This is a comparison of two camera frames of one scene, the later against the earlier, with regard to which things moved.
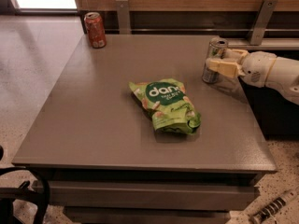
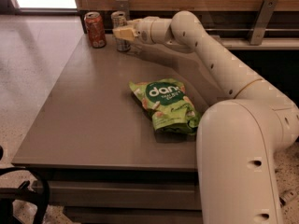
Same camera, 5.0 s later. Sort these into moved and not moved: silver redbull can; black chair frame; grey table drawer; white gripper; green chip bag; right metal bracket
Moved: silver redbull can; white gripper
Not moved: black chair frame; grey table drawer; right metal bracket; green chip bag
